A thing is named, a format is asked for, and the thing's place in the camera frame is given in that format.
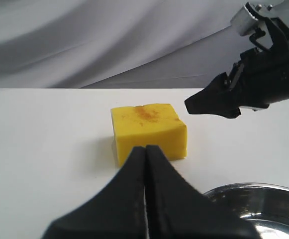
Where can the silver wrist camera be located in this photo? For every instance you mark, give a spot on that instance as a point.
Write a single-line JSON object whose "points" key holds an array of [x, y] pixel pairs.
{"points": [[244, 20]]}

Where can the round stainless steel tray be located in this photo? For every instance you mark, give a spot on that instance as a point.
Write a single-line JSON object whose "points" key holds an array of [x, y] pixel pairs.
{"points": [[266, 206]]}

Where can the yellow sponge block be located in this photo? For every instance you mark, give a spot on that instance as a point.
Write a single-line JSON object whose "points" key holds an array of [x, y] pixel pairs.
{"points": [[153, 124]]}

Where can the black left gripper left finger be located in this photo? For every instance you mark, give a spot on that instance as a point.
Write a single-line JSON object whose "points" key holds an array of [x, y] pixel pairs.
{"points": [[116, 212]]}

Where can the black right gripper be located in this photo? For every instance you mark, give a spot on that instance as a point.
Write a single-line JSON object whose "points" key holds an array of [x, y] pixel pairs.
{"points": [[260, 78]]}

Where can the grey fabric backdrop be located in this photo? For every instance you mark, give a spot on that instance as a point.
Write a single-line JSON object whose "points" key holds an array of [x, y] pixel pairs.
{"points": [[117, 43]]}

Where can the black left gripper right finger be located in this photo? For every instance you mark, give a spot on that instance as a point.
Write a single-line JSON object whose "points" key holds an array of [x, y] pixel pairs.
{"points": [[176, 210]]}

